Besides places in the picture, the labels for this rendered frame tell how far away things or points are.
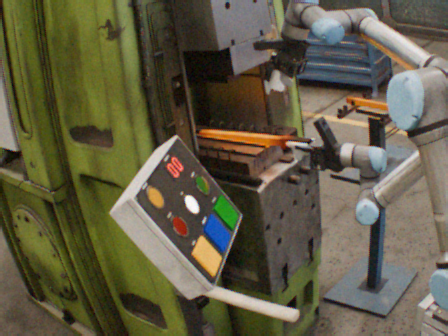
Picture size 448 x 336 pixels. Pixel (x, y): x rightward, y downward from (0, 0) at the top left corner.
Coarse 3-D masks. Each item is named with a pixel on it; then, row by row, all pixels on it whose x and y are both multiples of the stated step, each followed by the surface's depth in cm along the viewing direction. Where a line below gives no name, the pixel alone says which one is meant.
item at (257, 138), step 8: (216, 136) 189; (224, 136) 187; (232, 136) 185; (240, 136) 183; (248, 136) 181; (256, 136) 179; (264, 136) 178; (272, 136) 177; (280, 136) 175; (288, 136) 173; (296, 136) 171; (272, 144) 176; (280, 144) 173
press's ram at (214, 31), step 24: (192, 0) 148; (216, 0) 146; (240, 0) 155; (264, 0) 166; (192, 24) 153; (216, 24) 148; (240, 24) 157; (264, 24) 167; (192, 48) 157; (216, 48) 152
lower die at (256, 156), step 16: (208, 128) 201; (224, 128) 198; (208, 144) 187; (224, 144) 185; (240, 144) 183; (256, 144) 178; (224, 160) 176; (240, 160) 173; (256, 160) 174; (272, 160) 182; (256, 176) 176
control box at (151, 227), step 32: (160, 160) 126; (192, 160) 139; (128, 192) 117; (160, 192) 119; (192, 192) 131; (128, 224) 113; (160, 224) 113; (192, 224) 123; (224, 224) 135; (160, 256) 115; (192, 256) 116; (224, 256) 127; (192, 288) 117
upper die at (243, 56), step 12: (264, 36) 168; (228, 48) 155; (240, 48) 159; (252, 48) 164; (192, 60) 166; (204, 60) 163; (216, 60) 160; (228, 60) 157; (240, 60) 160; (252, 60) 165; (264, 60) 170; (192, 72) 168; (204, 72) 165; (216, 72) 162; (228, 72) 160; (240, 72) 161
